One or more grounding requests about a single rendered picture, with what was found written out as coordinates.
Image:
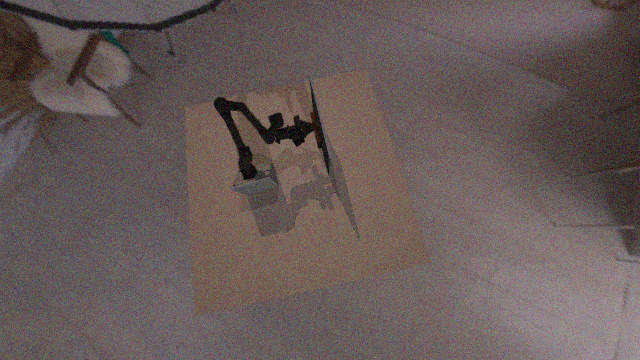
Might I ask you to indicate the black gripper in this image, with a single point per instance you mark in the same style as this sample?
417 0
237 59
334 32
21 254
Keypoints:
306 126

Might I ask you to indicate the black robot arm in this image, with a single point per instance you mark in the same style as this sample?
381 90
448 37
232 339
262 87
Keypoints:
223 107

